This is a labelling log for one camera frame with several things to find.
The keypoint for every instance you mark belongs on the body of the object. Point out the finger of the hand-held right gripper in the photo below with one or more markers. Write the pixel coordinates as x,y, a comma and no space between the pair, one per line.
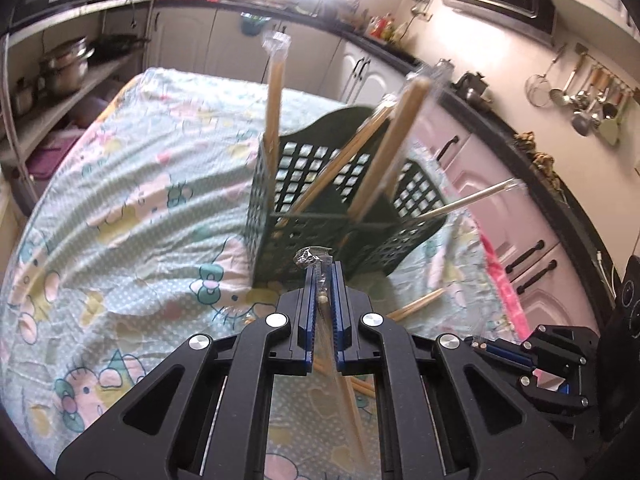
575,399
555,345

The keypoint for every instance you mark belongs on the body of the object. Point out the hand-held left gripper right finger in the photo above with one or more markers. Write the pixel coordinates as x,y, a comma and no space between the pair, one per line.
337,320

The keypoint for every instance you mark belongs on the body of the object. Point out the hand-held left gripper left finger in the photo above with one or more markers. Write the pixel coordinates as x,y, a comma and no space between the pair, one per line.
311,320

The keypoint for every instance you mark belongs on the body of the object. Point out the bamboo chopstick pair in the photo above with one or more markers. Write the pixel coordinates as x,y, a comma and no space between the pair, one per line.
340,157
275,110
324,301
465,200
481,344
390,145

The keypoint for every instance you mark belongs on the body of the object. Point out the green plastic utensil basket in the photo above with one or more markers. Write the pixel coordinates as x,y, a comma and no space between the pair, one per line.
280,245

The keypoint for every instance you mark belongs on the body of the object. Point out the pile of chopsticks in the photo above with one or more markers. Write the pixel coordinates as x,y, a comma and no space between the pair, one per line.
417,305

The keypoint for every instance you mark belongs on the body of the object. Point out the row of hanging kitchen utensils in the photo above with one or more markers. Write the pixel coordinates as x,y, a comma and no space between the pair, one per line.
595,105

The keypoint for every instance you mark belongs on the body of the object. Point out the pink towel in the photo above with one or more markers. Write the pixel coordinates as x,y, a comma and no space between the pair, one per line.
502,290

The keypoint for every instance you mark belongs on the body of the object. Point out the black glass cooktop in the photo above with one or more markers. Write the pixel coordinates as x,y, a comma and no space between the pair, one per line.
629,300

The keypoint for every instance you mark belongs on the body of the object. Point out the cartoon printed tablecloth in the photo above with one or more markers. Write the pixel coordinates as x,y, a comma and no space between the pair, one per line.
150,200

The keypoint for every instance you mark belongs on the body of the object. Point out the metal kettle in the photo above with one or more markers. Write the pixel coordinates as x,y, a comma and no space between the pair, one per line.
472,87

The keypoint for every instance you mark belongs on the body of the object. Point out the row of condiment bottles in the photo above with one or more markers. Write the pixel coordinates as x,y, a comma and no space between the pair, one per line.
381,27

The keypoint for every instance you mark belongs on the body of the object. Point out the teal hanging basket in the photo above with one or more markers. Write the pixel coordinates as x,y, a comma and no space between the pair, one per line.
255,24

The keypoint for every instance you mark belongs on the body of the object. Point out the purple plastic tub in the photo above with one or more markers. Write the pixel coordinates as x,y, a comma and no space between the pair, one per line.
50,160

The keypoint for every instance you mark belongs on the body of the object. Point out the metal kitchen shelf unit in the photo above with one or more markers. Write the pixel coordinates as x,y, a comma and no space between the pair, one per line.
60,110

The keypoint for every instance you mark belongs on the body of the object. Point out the black frying pan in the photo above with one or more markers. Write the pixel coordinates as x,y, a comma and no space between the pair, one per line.
120,46

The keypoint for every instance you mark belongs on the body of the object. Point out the steel cooking pot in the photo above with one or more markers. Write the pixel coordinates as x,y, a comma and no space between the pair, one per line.
65,67

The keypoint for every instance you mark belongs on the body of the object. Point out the small steel pot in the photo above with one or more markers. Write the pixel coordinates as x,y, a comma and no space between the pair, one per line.
24,97

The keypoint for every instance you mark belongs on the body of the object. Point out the hanging wall rack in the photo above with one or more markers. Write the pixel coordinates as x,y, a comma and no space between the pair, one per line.
425,0

